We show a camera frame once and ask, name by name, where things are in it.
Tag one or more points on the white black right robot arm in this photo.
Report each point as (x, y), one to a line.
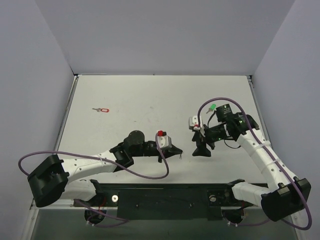
(284, 193)

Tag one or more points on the key with green cap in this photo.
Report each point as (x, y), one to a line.
(211, 109)

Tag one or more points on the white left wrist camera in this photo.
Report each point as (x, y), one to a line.
(163, 139)

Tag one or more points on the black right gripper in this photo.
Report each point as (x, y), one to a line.
(203, 135)

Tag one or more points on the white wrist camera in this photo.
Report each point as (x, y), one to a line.
(195, 123)
(163, 139)

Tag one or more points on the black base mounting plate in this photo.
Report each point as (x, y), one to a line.
(164, 201)

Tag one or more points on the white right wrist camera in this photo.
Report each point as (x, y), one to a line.
(195, 123)

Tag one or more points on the key with red tag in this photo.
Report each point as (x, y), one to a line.
(102, 110)

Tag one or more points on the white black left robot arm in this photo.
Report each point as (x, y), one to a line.
(57, 178)

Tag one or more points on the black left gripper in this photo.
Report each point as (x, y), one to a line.
(160, 152)

